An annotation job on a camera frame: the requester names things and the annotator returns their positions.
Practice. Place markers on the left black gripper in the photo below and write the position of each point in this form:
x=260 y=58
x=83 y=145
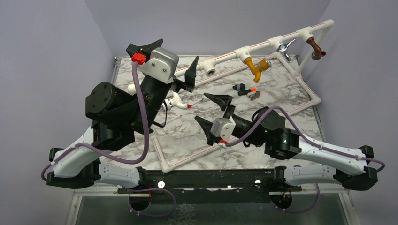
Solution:
x=189 y=78

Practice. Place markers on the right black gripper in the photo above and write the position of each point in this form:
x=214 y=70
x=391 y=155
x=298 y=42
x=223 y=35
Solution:
x=224 y=101

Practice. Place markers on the white faucet chrome knob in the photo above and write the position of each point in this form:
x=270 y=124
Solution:
x=175 y=101

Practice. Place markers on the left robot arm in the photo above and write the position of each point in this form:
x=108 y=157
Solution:
x=121 y=123

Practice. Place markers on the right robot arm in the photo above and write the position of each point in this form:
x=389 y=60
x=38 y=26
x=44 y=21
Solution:
x=333 y=164

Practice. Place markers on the black orange marker pen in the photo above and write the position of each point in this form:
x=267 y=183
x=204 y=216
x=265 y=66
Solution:
x=247 y=91

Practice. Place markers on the small black grey cap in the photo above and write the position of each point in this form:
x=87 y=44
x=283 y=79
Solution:
x=238 y=87

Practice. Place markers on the yellow plastic faucet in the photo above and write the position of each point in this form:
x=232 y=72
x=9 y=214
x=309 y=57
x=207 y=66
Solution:
x=263 y=65

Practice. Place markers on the brown plastic faucet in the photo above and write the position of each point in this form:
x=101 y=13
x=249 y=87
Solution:
x=317 y=53

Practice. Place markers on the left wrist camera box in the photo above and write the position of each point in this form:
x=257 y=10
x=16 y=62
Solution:
x=161 y=65

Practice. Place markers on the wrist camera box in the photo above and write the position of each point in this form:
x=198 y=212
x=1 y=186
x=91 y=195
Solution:
x=161 y=65
x=223 y=128

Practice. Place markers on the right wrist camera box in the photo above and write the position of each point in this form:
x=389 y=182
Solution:
x=223 y=128

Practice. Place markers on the white PVC pipe frame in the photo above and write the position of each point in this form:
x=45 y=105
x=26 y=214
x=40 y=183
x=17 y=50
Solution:
x=209 y=67

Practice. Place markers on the black mounting rail base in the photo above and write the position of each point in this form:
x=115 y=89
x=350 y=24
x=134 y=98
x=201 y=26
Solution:
x=208 y=186

